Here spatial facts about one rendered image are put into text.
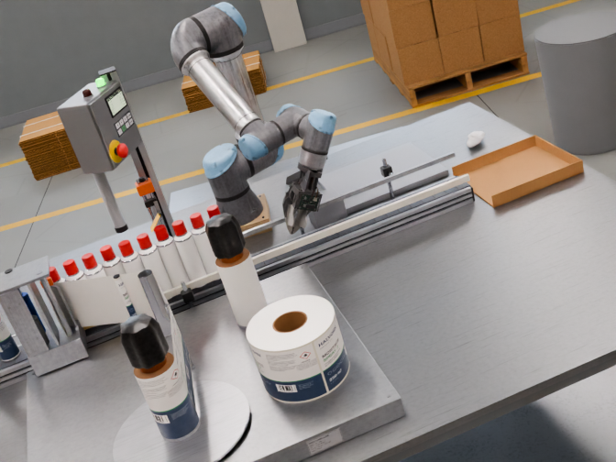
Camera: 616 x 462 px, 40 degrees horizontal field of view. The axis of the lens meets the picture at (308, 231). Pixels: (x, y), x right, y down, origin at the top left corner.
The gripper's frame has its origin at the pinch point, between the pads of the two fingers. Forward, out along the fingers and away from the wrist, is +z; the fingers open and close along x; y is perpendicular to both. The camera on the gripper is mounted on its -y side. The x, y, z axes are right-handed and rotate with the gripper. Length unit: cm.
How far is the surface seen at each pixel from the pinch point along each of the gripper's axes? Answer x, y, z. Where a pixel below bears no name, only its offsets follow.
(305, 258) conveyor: 4.3, 5.4, 6.3
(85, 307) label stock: -54, 8, 26
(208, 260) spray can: -22.9, 3.1, 11.3
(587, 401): 92, 37, 30
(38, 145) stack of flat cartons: -50, -396, 107
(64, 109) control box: -67, -2, -23
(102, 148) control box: -56, 1, -16
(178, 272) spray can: -30.4, 2.4, 16.2
